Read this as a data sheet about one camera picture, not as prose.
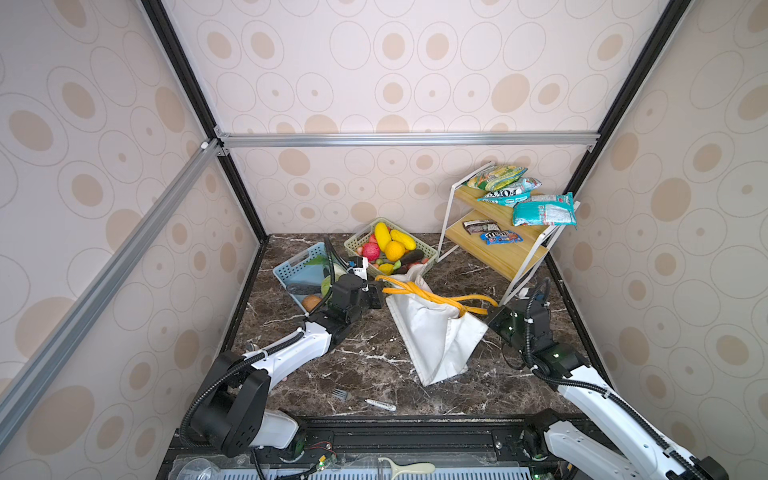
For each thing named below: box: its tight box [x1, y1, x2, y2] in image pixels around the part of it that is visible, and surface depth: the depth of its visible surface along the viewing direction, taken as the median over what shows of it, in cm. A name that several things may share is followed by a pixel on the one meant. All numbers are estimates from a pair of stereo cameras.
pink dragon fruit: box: [362, 234, 381, 262], surface depth 111 cm
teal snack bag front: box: [512, 192, 577, 227], surface depth 77 cm
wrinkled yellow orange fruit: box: [384, 240, 405, 262], surface depth 106 cm
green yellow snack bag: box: [464, 165, 528, 192], surface depth 83 cm
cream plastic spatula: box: [378, 457, 436, 480], surface depth 72 cm
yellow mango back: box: [390, 229, 417, 251], surface depth 111 cm
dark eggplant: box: [401, 249, 425, 266], surface depth 108 cm
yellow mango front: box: [374, 222, 391, 252], surface depth 112 cm
